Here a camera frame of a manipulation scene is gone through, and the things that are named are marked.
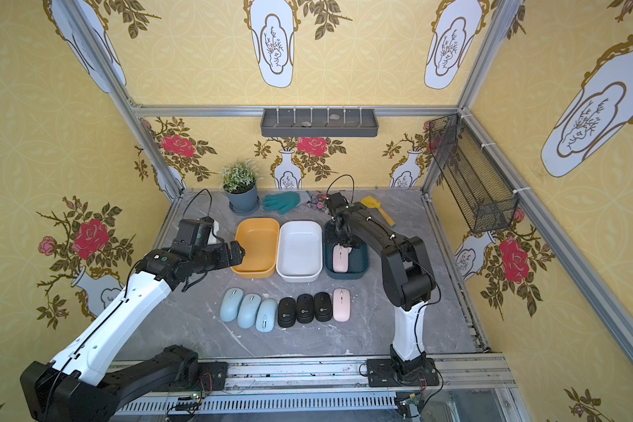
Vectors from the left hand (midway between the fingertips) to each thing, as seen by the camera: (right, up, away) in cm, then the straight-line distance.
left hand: (236, 254), depth 79 cm
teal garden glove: (+9, +17, +35) cm, 40 cm away
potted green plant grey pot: (-6, +25, +24) cm, 35 cm away
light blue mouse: (-4, -17, +7) cm, 19 cm away
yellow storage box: (0, +2, +29) cm, 29 cm away
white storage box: (+18, -3, +21) cm, 28 cm away
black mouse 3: (+26, -18, +5) cm, 32 cm away
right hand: (+32, +1, +16) cm, 36 cm away
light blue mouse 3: (+8, -19, +3) cm, 21 cm away
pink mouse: (+33, -18, +7) cm, 38 cm away
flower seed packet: (+25, +18, +38) cm, 49 cm away
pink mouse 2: (+33, -4, +16) cm, 37 cm away
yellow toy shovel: (+49, +17, +42) cm, 67 cm away
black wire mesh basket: (+77, +21, +7) cm, 80 cm away
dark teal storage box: (+40, -6, +18) cm, 44 cm away
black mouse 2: (+21, -18, +5) cm, 28 cm away
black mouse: (+15, -19, +5) cm, 25 cm away
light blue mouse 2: (+2, -18, +5) cm, 19 cm away
